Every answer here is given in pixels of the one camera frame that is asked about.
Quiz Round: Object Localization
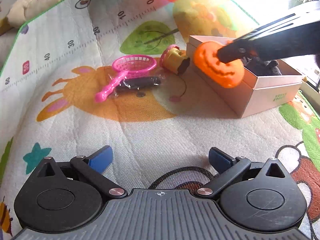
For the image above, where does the orange pumpkin mould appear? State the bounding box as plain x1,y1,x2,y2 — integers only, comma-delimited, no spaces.
193,41,245,88

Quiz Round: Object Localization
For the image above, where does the black plush toy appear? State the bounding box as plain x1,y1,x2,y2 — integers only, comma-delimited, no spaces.
243,56,282,77

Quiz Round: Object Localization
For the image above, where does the pink yellow cupcake toy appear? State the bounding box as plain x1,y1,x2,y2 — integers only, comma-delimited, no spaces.
159,44,190,75

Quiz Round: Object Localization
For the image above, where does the black stick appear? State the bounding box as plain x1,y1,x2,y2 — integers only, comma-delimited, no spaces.
116,76,161,92

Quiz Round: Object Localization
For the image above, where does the pink plastic strainer toy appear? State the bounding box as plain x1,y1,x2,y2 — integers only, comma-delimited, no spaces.
95,54,157,102

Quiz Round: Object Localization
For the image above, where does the pink cardboard box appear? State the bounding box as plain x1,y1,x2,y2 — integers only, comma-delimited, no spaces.
186,35,304,119

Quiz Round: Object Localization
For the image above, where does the colourful play mat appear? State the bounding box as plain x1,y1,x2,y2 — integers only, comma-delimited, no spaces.
1,0,319,239

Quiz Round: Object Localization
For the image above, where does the cream plush pillow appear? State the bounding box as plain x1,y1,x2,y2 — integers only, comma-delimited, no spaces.
6,0,62,28

